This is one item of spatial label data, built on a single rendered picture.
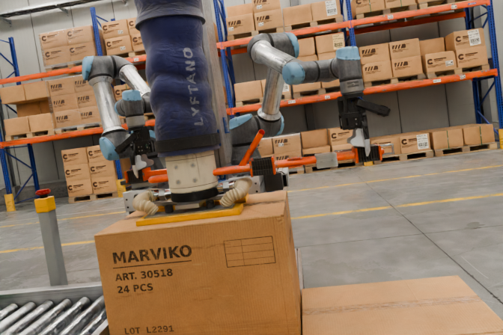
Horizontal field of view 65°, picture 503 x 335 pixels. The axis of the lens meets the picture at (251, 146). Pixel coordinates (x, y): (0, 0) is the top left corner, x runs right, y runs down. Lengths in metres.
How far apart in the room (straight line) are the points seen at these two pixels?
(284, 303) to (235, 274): 0.17
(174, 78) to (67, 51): 8.62
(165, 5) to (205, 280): 0.87
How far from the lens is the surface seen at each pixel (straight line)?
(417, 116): 10.25
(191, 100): 1.32
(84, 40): 9.74
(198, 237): 1.25
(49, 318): 2.00
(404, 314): 1.48
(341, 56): 1.36
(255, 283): 1.27
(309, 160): 1.34
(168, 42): 1.34
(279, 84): 1.83
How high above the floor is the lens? 1.23
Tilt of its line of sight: 3 degrees down
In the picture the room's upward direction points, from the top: 8 degrees counter-clockwise
